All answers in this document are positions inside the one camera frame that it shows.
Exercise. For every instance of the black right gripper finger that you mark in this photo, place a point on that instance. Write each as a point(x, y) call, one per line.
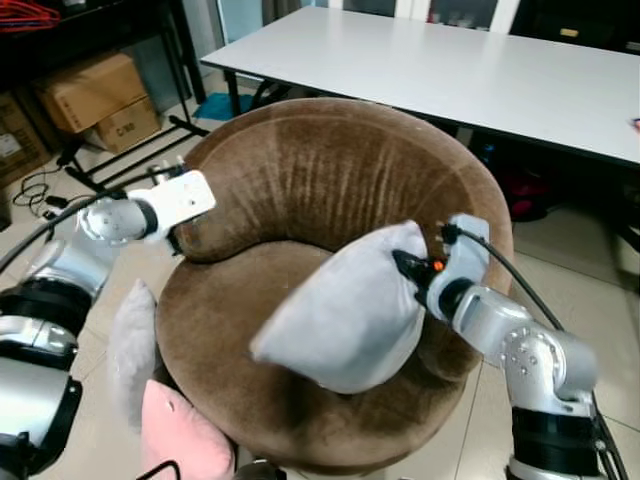
point(408, 267)

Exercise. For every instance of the large grey pillow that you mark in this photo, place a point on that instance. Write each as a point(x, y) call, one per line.
point(340, 320)

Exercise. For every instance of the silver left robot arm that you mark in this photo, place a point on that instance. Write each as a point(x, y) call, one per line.
point(110, 220)

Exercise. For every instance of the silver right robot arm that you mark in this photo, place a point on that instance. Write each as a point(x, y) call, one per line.
point(530, 360)

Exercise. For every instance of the teal floor mat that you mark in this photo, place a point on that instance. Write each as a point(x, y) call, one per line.
point(222, 106)

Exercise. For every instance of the small grey fluffy pillow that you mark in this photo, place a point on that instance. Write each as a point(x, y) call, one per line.
point(135, 340)

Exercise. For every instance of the brown velvet round sofa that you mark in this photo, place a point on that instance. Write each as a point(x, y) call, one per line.
point(320, 170)

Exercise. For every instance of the pink pillow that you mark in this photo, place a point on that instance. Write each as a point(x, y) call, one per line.
point(180, 440)

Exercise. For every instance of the small printed cardboard box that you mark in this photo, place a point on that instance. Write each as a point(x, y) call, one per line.
point(130, 125)

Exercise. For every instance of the large light cardboard box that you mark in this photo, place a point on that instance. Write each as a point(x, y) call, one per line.
point(90, 90)

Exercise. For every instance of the dark red backpack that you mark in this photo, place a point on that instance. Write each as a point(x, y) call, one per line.
point(522, 192)

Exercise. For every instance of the colourful snack packet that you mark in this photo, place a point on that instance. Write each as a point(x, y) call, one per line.
point(635, 124)

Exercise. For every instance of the dark labelled cardboard box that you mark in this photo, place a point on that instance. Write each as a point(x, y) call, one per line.
point(20, 140)

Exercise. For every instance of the long white table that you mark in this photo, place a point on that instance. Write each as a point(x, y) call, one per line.
point(430, 75)

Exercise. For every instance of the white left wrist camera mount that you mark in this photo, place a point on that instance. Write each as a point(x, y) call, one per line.
point(185, 198)

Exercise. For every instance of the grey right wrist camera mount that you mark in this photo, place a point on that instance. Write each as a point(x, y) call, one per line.
point(465, 250)

